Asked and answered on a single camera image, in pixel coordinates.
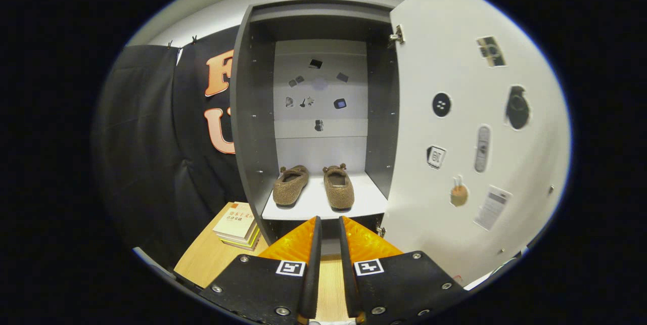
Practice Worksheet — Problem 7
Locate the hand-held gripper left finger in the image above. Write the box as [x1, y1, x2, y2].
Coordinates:
[200, 216, 322, 325]

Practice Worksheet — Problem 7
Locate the beige shoe cabinet door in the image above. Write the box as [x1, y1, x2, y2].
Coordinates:
[379, 0, 572, 285]

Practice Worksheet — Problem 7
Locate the black backdrop cloth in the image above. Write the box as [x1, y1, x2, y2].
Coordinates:
[91, 24, 243, 270]

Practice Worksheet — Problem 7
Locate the grey panel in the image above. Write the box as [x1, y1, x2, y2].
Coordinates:
[132, 247, 177, 280]

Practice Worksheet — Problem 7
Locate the brown fuzzy shoe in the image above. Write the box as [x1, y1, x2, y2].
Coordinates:
[272, 165, 310, 207]
[323, 163, 355, 210]

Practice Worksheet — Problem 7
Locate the beige orange cover book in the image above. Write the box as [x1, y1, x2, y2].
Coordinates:
[212, 202, 257, 241]

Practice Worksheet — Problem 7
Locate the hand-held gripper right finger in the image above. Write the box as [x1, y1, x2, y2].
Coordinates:
[338, 216, 468, 325]

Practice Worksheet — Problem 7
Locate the dark grey shoe cabinet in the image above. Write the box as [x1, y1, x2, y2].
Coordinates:
[230, 0, 405, 247]

